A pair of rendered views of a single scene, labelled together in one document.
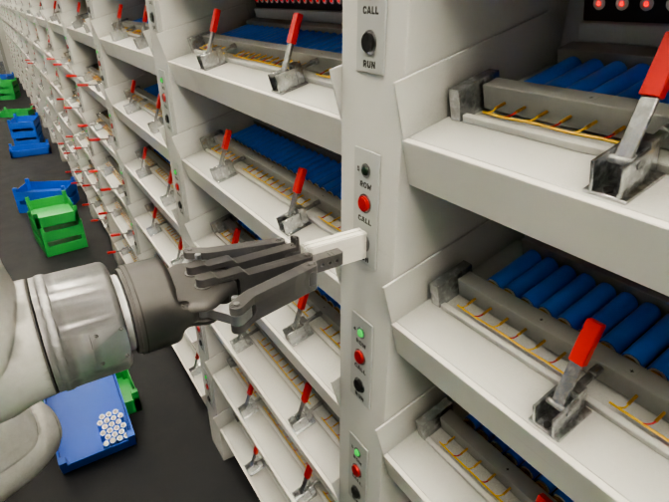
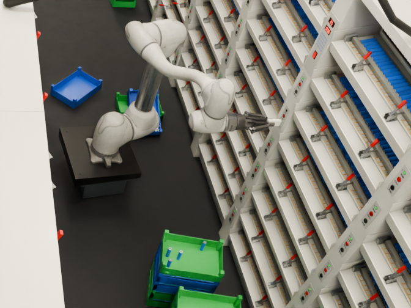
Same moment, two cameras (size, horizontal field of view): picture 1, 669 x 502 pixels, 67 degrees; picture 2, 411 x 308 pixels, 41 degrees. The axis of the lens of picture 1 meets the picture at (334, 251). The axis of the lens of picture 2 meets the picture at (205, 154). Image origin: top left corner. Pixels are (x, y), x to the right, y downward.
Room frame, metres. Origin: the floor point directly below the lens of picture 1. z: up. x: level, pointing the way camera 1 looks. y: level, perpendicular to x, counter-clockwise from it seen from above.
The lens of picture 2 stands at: (-1.56, 0.18, 2.53)
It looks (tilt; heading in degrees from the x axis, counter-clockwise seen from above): 44 degrees down; 2
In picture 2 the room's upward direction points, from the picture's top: 22 degrees clockwise
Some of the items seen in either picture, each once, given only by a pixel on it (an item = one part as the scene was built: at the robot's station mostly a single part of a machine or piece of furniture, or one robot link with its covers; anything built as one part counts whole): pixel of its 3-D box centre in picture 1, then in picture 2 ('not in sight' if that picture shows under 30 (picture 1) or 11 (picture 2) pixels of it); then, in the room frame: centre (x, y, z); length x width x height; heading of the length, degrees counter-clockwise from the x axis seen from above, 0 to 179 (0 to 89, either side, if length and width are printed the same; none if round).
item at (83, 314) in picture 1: (87, 323); (228, 121); (0.32, 0.19, 0.97); 0.09 x 0.06 x 0.09; 33
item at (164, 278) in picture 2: not in sight; (188, 264); (0.02, 0.10, 0.28); 0.30 x 0.20 x 0.08; 107
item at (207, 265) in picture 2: not in sight; (192, 255); (0.02, 0.10, 0.36); 0.30 x 0.20 x 0.08; 107
